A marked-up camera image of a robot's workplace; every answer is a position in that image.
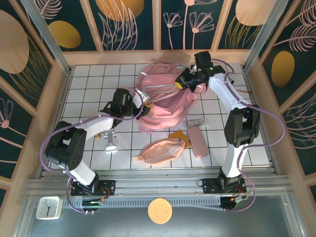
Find wall panel three pink flowers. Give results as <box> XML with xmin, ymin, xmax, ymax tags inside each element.
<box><xmin>158</xmin><ymin>0</ymin><xmax>226</xmax><ymax>52</ymax></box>

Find pink zip pencil pouch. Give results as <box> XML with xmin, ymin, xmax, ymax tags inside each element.
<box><xmin>132</xmin><ymin>137</ymin><xmax>187</xmax><ymax>166</ymax></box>

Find pink school backpack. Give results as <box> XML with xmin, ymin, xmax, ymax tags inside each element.
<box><xmin>134</xmin><ymin>62</ymin><xmax>196</xmax><ymax>134</ymax></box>

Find wall panel yellow oval fern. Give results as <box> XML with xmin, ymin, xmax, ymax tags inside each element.
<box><xmin>258</xmin><ymin>0</ymin><xmax>316</xmax><ymax>107</ymax></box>

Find pink hard pencil case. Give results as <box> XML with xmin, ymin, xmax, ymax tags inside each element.
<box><xmin>186</xmin><ymin>126</ymin><xmax>209</xmax><ymax>159</ymax></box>

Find aluminium frame post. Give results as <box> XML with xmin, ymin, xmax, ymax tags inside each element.
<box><xmin>242</xmin><ymin>0</ymin><xmax>290</xmax><ymax>73</ymax></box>
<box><xmin>19</xmin><ymin>0</ymin><xmax>74</xmax><ymax>76</ymax></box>

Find aluminium mounting rail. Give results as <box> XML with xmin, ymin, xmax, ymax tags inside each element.
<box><xmin>24</xmin><ymin>167</ymin><xmax>292</xmax><ymax>198</ymax></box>

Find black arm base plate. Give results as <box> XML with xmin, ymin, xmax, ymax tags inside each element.
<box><xmin>197</xmin><ymin>177</ymin><xmax>247</xmax><ymax>196</ymax></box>
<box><xmin>71</xmin><ymin>179</ymin><xmax>117</xmax><ymax>197</ymax></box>

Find silver metal clamp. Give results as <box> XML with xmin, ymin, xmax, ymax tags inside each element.
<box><xmin>103</xmin><ymin>132</ymin><xmax>119</xmax><ymax>154</ymax></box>

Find grey slotted cable duct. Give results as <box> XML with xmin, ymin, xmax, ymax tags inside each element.
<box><xmin>61</xmin><ymin>197</ymin><xmax>223</xmax><ymax>209</ymax></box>

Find wall panel single pink flower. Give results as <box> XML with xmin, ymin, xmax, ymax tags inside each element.
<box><xmin>0</xmin><ymin>76</ymin><xmax>38</xmax><ymax>181</ymax></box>

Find narrow wall panel cream disc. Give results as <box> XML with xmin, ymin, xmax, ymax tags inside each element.
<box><xmin>216</xmin><ymin>0</ymin><xmax>273</xmax><ymax>51</ymax></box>

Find wall panel pink feather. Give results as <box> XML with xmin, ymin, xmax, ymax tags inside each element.
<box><xmin>280</xmin><ymin>86</ymin><xmax>316</xmax><ymax>176</ymax></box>

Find clear plastic pen box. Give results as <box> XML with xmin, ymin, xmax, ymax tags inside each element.
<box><xmin>182</xmin><ymin>118</ymin><xmax>209</xmax><ymax>129</ymax></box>

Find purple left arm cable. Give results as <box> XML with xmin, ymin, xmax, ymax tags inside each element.
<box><xmin>40</xmin><ymin>92</ymin><xmax>146</xmax><ymax>214</ymax></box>

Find round yellow sponge disc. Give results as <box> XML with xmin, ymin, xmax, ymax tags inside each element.
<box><xmin>147</xmin><ymin>197</ymin><xmax>173</xmax><ymax>225</ymax></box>

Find grey metal plate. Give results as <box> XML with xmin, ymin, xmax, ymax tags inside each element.
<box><xmin>13</xmin><ymin>195</ymin><xmax>306</xmax><ymax>237</ymax></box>

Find wide wall panel cream disc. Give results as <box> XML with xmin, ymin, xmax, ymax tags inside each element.
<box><xmin>0</xmin><ymin>0</ymin><xmax>54</xmax><ymax>110</ymax></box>

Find black cable junction box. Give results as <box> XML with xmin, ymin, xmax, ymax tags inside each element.
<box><xmin>219</xmin><ymin>196</ymin><xmax>249</xmax><ymax>212</ymax></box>

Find white square alarm clock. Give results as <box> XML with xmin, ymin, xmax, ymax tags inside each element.
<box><xmin>36</xmin><ymin>196</ymin><xmax>63</xmax><ymax>221</ymax></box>

